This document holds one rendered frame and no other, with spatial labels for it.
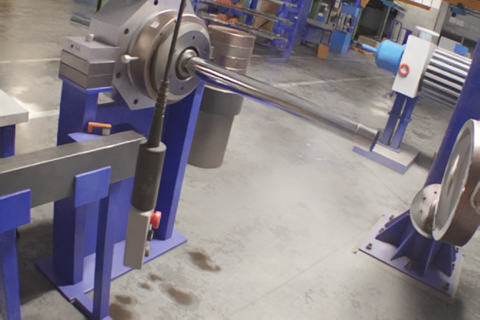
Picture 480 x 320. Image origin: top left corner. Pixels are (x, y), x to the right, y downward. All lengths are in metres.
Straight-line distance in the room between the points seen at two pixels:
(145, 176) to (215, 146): 2.58
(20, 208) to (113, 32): 0.74
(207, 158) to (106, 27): 1.91
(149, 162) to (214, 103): 2.42
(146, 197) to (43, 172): 0.54
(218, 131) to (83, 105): 1.81
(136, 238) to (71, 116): 0.95
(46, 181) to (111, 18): 0.69
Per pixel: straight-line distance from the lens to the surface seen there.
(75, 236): 1.82
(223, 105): 3.09
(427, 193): 1.55
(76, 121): 1.59
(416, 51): 4.70
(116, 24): 1.56
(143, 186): 0.69
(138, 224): 0.72
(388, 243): 3.07
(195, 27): 1.60
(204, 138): 3.21
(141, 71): 1.54
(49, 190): 1.23
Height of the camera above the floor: 1.42
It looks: 20 degrees down
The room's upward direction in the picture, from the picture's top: 16 degrees clockwise
